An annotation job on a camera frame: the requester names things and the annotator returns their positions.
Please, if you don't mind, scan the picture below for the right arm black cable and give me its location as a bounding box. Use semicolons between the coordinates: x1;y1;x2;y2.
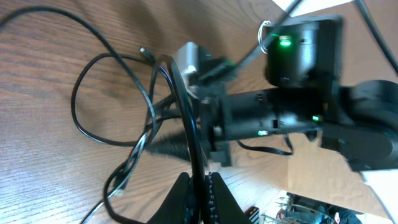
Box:
198;0;398;156

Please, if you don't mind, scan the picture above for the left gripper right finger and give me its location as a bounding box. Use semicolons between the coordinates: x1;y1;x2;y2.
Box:
206;172;252;224

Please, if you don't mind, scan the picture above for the black usb cable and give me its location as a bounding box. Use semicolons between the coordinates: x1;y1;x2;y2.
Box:
79;54;208;224

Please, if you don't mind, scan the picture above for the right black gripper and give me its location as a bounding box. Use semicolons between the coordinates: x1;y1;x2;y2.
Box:
193;84;323;166

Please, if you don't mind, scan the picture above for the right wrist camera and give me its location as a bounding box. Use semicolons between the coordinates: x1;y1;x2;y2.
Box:
174;42;236;91

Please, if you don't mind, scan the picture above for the white usb cable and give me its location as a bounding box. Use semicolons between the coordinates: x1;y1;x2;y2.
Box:
257;20;273;55

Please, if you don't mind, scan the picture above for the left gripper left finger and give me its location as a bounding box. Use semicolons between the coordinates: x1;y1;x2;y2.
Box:
147;172;190;224

